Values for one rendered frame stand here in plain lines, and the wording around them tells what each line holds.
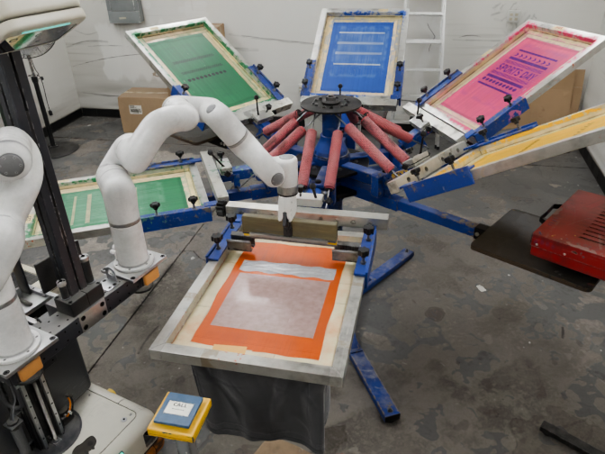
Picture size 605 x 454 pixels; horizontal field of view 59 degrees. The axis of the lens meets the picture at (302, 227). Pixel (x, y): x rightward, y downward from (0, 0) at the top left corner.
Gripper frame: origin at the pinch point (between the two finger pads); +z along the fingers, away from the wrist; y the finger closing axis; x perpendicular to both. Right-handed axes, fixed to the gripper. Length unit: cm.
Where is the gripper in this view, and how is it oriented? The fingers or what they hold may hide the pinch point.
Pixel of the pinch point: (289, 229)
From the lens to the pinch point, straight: 195.9
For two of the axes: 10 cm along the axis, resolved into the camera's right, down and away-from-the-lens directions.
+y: -2.2, 4.9, -8.5
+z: 0.2, 8.7, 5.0
